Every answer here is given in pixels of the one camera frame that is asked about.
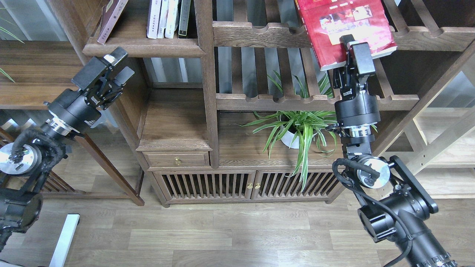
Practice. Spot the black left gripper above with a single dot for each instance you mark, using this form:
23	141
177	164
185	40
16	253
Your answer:
99	86

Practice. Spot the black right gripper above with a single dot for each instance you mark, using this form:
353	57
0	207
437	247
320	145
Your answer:
357	106

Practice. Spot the red book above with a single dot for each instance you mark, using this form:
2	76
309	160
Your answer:
327	20

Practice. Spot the dark maroon book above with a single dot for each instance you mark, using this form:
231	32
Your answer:
110	15

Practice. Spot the white lavender book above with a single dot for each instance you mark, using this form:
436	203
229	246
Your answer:
153	18

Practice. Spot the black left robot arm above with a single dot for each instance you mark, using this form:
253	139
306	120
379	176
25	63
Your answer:
36	151

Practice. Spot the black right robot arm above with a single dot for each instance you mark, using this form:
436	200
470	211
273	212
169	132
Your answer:
394	205

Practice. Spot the white book middle upright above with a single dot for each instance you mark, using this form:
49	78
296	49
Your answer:
172	19

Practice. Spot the dark wooden side table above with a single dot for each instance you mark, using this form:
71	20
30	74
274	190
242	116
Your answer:
41	71

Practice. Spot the dark green upright book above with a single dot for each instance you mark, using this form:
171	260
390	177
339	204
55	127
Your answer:
185	7

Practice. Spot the green spider plant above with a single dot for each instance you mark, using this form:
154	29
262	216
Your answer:
312	122

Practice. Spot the small wooden drawer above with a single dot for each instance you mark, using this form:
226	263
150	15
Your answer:
177	159

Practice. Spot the white plant pot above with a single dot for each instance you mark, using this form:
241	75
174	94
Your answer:
291	137

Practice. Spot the dark wooden bookshelf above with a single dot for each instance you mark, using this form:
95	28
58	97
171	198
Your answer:
243	56

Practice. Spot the dark slatted wooden bench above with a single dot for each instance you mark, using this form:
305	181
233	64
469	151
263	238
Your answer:
54	187

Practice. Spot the light wooden rack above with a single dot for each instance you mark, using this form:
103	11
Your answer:
438	144

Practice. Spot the left slatted cabinet door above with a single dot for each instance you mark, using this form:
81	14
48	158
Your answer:
182	187

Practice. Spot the slatted cabinet door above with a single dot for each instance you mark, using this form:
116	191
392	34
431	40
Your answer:
281	185
182	187

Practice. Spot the right slatted cabinet door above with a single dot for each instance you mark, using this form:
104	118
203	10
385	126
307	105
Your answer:
281	185

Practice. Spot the white metal base bar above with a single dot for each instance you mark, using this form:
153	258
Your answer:
65	239

